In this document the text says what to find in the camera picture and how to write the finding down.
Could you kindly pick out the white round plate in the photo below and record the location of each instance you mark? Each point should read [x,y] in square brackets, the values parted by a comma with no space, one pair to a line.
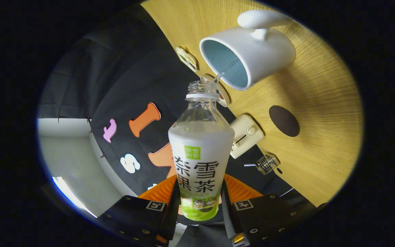
[224,97]

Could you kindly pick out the white divided dish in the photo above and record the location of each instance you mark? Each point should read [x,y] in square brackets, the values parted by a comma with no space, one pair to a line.
[186,59]

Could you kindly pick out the white toaster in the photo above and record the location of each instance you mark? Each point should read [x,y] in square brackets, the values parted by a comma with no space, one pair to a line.
[247,135]

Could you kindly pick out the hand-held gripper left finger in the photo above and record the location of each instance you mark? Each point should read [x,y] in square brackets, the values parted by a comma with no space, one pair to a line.
[174,223]

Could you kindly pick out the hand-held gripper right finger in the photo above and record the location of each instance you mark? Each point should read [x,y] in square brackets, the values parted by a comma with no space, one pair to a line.
[227,216]

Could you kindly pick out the dark round coaster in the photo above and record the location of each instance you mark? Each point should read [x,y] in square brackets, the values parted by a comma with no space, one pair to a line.
[284,121]

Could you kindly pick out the wooden table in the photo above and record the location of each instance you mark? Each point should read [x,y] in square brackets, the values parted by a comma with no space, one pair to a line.
[321,103]

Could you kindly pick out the white green label juice bottle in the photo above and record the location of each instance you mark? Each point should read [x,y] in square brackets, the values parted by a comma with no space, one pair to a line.
[201,144]

